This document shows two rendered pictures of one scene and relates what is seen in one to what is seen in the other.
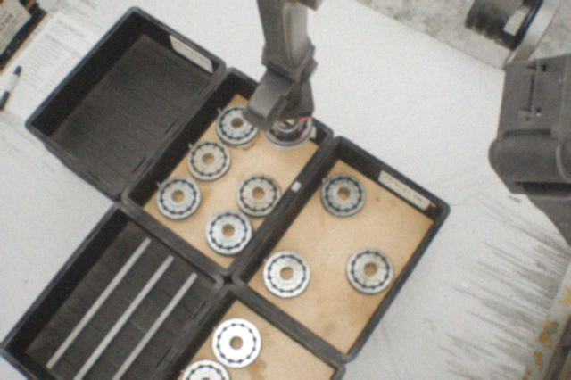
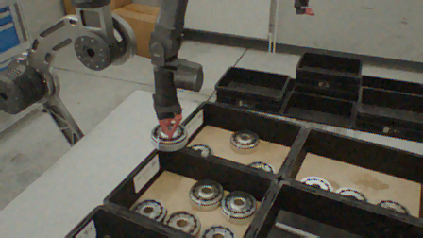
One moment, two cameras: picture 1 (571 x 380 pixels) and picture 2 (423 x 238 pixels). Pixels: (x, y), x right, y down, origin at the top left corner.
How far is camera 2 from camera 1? 116 cm
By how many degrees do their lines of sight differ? 62
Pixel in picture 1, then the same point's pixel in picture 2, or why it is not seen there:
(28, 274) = not seen: outside the picture
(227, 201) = (211, 216)
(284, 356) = (311, 173)
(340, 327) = (281, 153)
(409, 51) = (74, 163)
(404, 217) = (206, 134)
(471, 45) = not seen: hidden behind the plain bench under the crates
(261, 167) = (181, 200)
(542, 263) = not seen: hidden behind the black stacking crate
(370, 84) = (98, 180)
